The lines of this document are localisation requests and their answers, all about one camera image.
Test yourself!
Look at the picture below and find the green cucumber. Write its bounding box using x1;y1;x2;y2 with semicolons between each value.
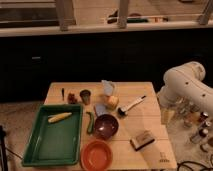
86;112;94;134

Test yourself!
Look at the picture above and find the yellow corn cob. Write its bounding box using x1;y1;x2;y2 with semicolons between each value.
48;112;72;123

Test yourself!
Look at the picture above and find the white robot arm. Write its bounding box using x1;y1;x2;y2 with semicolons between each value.
158;61;213;115

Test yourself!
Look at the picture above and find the black marker pen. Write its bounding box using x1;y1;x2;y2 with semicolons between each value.
61;88;64;101

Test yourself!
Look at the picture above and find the small metal cup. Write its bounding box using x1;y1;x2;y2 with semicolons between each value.
80;89;91;105

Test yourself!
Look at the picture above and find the white handled dish brush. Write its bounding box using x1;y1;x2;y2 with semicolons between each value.
117;96;146;116

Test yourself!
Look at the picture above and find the yellow apple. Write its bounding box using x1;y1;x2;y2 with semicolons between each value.
106;96;119;110

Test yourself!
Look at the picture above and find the green plastic tray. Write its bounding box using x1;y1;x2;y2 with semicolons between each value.
22;104;83;167

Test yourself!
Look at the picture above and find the blue grey sponge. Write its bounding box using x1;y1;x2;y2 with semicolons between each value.
94;104;107;116

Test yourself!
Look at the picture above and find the dark purple bowl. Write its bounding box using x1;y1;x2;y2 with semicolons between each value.
94;114;119;140

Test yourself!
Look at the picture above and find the orange plastic bowl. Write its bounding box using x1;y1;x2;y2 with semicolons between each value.
81;140;113;171

